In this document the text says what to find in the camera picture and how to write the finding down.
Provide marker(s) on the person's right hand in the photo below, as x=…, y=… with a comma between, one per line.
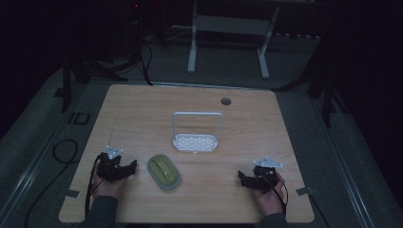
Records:
x=269, y=201

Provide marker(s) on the white metal desk frame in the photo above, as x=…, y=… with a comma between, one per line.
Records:
x=231, y=25

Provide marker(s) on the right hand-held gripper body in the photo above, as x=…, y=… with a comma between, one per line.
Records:
x=264, y=177

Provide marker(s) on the person's left hand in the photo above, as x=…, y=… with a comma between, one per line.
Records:
x=109, y=188

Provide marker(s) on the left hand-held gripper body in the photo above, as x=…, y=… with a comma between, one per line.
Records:
x=109, y=169

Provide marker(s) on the black tripod stand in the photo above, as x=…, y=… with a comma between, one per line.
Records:
x=328, y=95
x=66, y=85

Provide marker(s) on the green soap bar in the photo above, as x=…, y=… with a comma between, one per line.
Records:
x=163, y=169

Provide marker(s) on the grey tape piece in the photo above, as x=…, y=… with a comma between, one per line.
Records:
x=72, y=193
x=304, y=191

